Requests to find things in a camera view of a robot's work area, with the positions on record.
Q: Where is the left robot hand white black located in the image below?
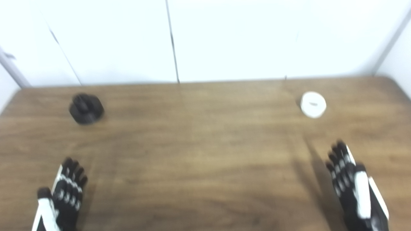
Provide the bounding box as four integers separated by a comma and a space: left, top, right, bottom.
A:
32, 157, 88, 231

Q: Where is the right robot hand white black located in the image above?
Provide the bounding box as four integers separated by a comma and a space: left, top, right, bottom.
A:
326, 140, 389, 231

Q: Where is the round black part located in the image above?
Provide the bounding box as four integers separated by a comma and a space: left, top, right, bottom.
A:
69, 93, 105, 125

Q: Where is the white toothed ring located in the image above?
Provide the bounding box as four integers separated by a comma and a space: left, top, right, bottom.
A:
300, 91, 327, 118

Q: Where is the grey wall corner post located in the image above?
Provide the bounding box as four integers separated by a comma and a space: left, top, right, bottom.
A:
0, 47, 31, 88

